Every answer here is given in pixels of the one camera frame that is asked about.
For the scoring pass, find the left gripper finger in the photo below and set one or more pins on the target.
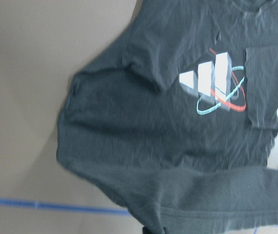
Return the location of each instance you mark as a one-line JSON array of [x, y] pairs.
[[145, 230]]

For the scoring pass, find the black graphic t-shirt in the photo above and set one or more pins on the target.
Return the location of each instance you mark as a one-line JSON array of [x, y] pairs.
[[176, 119]]

